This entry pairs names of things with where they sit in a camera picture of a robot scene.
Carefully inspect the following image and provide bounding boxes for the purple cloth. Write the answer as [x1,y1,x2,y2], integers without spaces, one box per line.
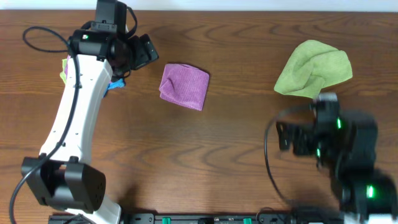
[159,63,210,111]

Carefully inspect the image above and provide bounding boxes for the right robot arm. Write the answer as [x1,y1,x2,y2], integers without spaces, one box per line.
[276,109,397,223]

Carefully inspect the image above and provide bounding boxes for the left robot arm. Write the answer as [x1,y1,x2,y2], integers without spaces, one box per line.
[21,29,159,223]

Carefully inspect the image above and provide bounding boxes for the folded blue cloth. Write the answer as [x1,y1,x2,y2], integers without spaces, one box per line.
[103,78,126,98]

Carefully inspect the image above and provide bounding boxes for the folded pink cloth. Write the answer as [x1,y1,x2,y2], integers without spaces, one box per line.
[63,55,71,78]

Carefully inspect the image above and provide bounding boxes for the folded light green cloth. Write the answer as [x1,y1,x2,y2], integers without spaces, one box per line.
[60,58,68,84]

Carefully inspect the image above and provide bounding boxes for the crumpled green cloth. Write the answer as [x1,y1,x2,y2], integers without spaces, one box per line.
[274,40,353,98]

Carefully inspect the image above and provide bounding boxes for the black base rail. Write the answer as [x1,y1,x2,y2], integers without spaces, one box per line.
[120,212,345,224]

